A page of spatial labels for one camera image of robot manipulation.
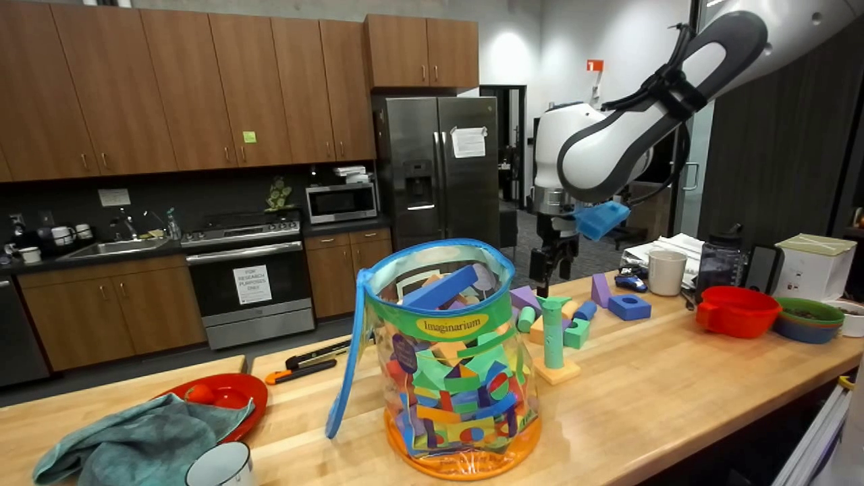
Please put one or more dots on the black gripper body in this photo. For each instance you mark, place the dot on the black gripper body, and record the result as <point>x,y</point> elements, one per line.
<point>557,235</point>

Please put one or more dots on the green foam cylinder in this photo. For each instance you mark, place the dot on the green foam cylinder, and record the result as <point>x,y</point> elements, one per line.
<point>554,339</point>

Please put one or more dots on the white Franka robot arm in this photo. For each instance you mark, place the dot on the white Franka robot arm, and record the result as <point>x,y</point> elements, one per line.
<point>630,135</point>

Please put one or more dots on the clear bag of foam blocks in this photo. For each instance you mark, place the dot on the clear bag of foam blocks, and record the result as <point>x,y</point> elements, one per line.
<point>450,379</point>

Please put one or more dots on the purple tall foam block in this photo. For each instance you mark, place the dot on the purple tall foam block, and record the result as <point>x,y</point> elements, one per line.
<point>602,290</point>

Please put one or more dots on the mint green rounded foam block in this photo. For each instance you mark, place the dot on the mint green rounded foam block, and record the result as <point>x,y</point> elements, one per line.
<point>525,320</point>

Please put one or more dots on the blue small foam block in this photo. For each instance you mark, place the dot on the blue small foam block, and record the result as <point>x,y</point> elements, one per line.
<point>587,312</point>

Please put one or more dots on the yellow foam block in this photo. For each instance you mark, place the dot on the yellow foam block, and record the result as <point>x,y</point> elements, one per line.
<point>538,329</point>

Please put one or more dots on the green foam cube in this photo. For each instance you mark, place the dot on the green foam cube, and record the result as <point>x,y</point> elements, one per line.
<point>579,332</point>

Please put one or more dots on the dark blue small object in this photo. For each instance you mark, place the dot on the dark blue small object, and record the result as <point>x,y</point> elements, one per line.
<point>633,282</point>

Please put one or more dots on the blue foam block with hole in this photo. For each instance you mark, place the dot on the blue foam block with hole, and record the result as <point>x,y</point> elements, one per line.
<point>629,309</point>

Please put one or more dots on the white paper cup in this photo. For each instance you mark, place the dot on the white paper cup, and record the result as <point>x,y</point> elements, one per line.
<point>665,274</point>

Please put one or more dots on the white paper on refrigerator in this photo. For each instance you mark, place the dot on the white paper on refrigerator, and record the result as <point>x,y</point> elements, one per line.
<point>469,141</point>

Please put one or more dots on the stainless steel refrigerator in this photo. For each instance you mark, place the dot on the stainless steel refrigerator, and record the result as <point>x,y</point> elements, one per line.
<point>437,171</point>

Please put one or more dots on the black mesh container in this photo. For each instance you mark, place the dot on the black mesh container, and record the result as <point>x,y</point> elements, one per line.
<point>723,264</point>

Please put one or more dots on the red plastic bowl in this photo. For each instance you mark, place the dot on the red plastic bowl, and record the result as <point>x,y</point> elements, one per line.
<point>737,314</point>

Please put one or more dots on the black flat device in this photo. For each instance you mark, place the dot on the black flat device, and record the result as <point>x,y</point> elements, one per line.
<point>764,267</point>

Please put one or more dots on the narrow brown base cabinet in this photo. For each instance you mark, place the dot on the narrow brown base cabinet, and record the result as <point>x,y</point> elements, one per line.
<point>340,271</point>

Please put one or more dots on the silver microwave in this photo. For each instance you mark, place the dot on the silver microwave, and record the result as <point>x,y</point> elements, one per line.
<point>342,202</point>

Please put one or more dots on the brown cabinet above refrigerator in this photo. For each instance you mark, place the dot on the brown cabinet above refrigerator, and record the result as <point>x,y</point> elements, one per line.
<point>422,48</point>

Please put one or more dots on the green plastic bowl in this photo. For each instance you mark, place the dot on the green plastic bowl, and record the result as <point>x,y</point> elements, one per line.
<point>811,312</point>

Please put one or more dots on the white box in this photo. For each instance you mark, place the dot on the white box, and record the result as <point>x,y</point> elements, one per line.
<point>813,267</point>

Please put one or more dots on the orange and black hand tool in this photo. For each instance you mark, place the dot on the orange and black hand tool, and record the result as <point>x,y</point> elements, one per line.
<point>306,362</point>

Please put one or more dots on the blue plastic bowl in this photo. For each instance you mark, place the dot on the blue plastic bowl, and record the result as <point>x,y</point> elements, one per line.
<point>807,332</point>

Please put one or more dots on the small green plant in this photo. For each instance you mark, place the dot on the small green plant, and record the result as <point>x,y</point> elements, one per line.
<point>279,195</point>

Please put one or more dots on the white paper on oven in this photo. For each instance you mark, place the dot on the white paper on oven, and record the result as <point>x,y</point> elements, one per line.
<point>252,285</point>

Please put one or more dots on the stainless steel oven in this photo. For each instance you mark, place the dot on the stainless steel oven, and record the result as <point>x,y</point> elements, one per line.
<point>249,291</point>

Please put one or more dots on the white round container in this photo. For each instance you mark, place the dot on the white round container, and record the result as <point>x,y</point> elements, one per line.
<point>855,320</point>

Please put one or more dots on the green sticker on cabinet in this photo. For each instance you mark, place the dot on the green sticker on cabinet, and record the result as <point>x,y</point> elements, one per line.
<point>249,135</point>

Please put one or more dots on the red bowl left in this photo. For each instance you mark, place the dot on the red bowl left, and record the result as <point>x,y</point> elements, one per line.
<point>225,393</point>

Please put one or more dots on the white enamel mug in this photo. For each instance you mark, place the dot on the white enamel mug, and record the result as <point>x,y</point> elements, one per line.
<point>219,465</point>

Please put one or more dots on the kitchen sink with faucet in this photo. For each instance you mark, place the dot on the kitchen sink with faucet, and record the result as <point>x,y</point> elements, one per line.
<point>118,241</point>

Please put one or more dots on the wide brown base cabinet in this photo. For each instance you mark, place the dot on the wide brown base cabinet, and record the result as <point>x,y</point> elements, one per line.
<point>113,314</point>

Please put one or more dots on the teal cloth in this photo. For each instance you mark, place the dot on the teal cloth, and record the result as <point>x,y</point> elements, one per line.
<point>137,445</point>

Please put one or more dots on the black dishwasher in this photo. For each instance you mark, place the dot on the black dishwasher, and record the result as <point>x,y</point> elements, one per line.
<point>21,332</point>

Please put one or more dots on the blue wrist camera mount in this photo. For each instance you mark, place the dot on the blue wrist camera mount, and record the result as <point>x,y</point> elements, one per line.
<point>602,220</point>

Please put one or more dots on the long brown wall cabinets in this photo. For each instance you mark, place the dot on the long brown wall cabinets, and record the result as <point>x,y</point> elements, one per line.
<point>180,85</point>

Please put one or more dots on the white wall outlet plate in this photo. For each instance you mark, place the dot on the white wall outlet plate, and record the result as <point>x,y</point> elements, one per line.
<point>114,197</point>

